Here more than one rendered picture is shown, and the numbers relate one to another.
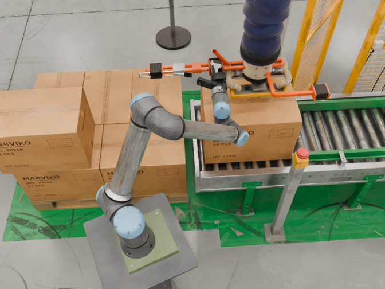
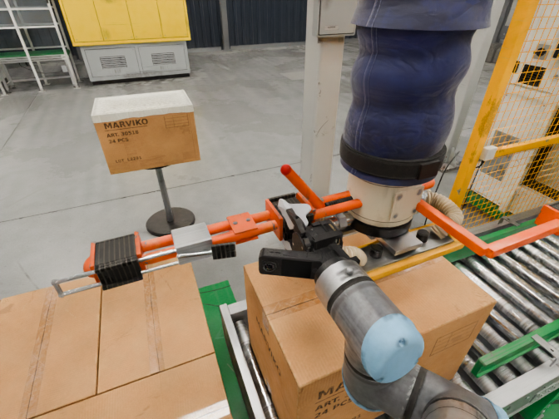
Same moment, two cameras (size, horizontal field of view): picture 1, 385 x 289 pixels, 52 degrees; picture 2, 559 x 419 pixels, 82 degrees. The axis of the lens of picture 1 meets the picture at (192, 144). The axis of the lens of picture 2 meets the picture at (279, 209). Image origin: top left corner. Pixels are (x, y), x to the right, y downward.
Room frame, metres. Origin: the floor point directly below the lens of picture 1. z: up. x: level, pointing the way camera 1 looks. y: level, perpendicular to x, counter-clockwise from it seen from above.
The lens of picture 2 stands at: (1.22, 0.08, 1.66)
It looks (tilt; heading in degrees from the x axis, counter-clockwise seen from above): 35 degrees down; 340
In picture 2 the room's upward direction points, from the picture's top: straight up
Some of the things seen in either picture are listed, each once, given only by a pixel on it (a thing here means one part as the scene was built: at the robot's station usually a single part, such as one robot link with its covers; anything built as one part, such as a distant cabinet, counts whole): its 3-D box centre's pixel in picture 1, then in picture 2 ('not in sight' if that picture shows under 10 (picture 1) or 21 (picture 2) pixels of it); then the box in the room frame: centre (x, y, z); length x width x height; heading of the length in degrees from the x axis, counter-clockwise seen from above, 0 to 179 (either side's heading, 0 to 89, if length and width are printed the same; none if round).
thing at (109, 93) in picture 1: (109, 131); (55, 416); (2.02, 0.67, 0.34); 1.20 x 1.00 x 0.40; 92
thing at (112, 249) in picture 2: (155, 69); (119, 257); (1.74, 0.21, 1.24); 0.08 x 0.07 x 0.05; 94
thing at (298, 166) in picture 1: (286, 199); not in sight; (1.27, -0.61, 0.50); 0.07 x 0.07 x 1.00; 2
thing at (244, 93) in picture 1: (258, 88); (398, 247); (1.68, -0.40, 1.13); 0.34 x 0.10 x 0.05; 94
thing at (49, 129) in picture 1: (42, 131); not in sight; (1.70, 1.01, 0.74); 0.60 x 0.40 x 0.40; 93
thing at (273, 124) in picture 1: (246, 120); (353, 324); (1.75, -0.37, 0.75); 0.60 x 0.40 x 0.40; 93
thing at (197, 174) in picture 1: (194, 137); (250, 391); (1.75, -0.02, 0.58); 0.70 x 0.03 x 0.06; 2
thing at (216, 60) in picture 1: (215, 66); (289, 215); (1.76, -0.14, 1.24); 0.10 x 0.08 x 0.06; 4
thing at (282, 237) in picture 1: (274, 231); not in sight; (1.27, -0.61, 0.01); 0.15 x 0.15 x 0.03; 2
